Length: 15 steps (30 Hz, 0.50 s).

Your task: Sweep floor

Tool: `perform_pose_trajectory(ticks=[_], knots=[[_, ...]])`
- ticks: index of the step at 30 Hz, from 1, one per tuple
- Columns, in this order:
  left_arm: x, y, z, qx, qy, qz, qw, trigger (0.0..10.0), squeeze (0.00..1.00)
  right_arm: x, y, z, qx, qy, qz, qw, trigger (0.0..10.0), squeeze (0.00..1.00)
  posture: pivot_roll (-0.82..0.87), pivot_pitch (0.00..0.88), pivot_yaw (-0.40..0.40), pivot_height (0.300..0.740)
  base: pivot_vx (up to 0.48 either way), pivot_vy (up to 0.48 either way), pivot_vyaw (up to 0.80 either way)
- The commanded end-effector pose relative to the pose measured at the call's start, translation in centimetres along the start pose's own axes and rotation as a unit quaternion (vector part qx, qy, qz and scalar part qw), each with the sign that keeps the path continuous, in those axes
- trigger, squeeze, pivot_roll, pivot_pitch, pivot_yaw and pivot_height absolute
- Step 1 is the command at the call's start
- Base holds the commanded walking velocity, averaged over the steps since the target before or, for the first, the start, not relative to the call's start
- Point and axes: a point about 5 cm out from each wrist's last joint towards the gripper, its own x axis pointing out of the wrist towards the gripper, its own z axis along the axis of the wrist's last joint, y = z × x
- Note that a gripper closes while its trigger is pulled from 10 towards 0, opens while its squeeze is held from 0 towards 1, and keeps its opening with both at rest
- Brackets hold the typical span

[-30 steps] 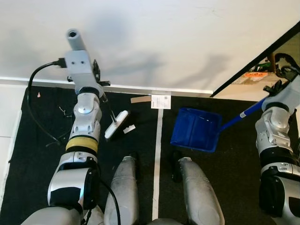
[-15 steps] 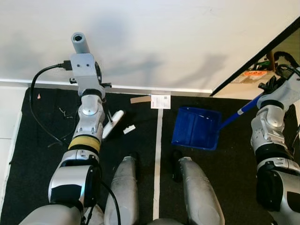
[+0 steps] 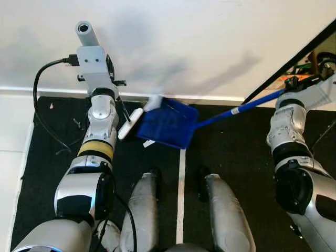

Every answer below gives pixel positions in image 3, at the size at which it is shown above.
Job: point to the white brush with black rod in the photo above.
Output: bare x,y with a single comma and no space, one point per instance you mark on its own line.
130,125

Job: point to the blue plastic dustpan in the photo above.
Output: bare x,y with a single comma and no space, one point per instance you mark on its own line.
168,126

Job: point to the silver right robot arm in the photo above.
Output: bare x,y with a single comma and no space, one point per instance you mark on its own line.
286,131

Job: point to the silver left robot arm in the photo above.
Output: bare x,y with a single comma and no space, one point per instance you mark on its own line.
100,123

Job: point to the black floor mat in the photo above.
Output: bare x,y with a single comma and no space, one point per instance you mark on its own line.
231,157

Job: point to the grey robot left leg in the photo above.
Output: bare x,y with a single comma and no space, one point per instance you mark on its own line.
142,210

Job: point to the grey robot leg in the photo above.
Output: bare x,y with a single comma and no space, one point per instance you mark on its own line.
142,210
226,215

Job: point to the white tape stripe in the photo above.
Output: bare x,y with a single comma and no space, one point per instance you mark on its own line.
181,199

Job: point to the grey robot right leg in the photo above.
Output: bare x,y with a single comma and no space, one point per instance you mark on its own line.
226,215

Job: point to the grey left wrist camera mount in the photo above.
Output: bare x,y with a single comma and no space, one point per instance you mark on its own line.
94,65

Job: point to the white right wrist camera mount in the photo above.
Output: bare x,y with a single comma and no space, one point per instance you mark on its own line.
315,94

